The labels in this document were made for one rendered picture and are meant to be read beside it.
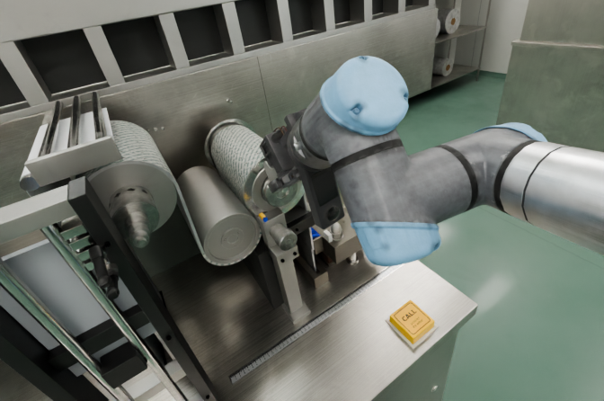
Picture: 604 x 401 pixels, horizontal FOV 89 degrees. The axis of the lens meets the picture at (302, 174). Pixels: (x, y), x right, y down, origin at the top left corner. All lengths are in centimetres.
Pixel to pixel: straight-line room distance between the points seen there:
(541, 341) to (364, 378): 137
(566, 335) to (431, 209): 181
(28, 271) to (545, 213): 54
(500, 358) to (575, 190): 164
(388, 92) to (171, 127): 67
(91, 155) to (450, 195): 44
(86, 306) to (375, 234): 40
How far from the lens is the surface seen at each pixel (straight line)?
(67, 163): 51
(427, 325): 81
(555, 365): 198
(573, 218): 31
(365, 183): 29
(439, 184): 31
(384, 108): 28
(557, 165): 32
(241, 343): 84
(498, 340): 195
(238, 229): 65
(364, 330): 82
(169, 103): 86
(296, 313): 84
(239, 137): 74
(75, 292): 52
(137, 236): 47
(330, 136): 30
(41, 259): 49
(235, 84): 90
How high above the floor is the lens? 160
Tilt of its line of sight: 32 degrees down
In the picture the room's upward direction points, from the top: 9 degrees counter-clockwise
